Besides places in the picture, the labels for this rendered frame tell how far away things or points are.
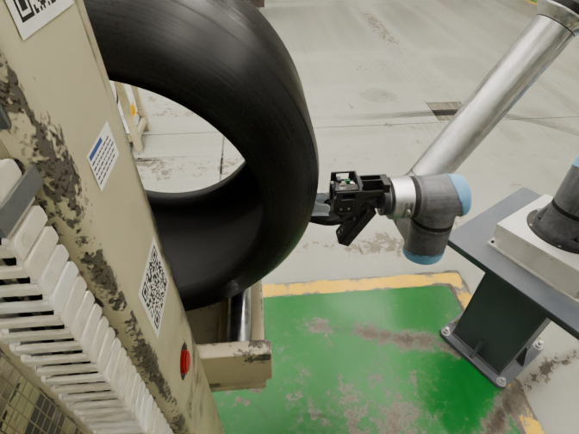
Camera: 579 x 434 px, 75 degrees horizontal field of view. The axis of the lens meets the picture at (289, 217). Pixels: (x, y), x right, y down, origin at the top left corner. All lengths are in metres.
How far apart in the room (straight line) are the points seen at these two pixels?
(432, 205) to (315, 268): 1.27
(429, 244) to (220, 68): 0.60
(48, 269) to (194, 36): 0.29
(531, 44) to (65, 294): 0.89
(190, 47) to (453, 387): 1.61
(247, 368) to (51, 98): 0.55
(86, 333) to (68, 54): 0.18
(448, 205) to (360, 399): 1.04
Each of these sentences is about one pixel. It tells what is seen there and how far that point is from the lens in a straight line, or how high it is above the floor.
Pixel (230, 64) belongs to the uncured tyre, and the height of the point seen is 1.38.
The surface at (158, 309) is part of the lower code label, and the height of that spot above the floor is 1.20.
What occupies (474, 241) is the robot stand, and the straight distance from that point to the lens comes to 1.45.
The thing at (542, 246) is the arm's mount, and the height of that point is 0.70.
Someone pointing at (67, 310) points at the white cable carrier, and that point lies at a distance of 0.28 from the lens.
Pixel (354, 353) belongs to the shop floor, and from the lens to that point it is 1.76.
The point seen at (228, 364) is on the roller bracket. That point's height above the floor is 0.92.
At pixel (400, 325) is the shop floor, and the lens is 1.87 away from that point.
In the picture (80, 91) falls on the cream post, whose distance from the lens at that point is 0.30.
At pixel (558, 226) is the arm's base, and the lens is 1.40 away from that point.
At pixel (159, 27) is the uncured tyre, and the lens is 0.45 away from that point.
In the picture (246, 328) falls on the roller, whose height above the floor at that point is 0.92.
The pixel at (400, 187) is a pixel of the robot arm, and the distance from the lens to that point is 0.78.
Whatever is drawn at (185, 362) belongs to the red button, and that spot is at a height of 1.07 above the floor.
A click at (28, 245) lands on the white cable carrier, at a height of 1.39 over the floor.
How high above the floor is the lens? 1.54
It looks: 42 degrees down
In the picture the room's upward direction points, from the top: straight up
